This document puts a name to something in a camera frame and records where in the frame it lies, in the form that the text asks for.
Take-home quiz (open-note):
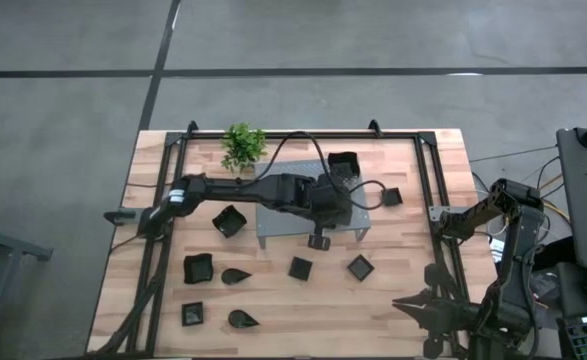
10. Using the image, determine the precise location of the green potted plant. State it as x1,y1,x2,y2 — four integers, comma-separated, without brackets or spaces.
220,121,270,175

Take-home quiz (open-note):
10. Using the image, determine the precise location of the small black square plate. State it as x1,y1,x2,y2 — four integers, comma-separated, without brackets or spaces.
180,300,206,328
347,253,376,282
380,186,405,208
287,255,315,282

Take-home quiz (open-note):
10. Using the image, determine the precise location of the black wavy square plate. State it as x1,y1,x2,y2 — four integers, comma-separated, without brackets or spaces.
211,203,249,239
326,151,362,181
182,252,215,286

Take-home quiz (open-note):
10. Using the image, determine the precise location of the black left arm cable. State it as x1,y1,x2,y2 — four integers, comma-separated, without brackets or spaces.
240,130,392,211

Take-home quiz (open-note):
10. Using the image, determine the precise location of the black aluminium table frame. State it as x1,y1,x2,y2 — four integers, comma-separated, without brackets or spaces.
86,118,517,359

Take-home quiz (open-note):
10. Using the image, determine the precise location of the grey perforated metal shelf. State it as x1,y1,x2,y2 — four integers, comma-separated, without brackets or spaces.
254,157,373,250

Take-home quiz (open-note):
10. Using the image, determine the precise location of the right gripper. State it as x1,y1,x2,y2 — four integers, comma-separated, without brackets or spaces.
391,263,479,359

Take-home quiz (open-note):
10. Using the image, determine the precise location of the black teardrop plate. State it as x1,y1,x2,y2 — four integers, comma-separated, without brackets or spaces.
220,267,254,286
227,308,262,330

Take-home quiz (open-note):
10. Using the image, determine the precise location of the grey metal table frame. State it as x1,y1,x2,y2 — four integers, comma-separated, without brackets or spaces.
0,198,55,360

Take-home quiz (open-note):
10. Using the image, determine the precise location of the thin grey floor cable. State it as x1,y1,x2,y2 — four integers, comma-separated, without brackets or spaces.
470,145,559,164

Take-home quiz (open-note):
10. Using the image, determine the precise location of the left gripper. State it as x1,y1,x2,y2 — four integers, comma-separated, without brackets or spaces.
302,174,354,252

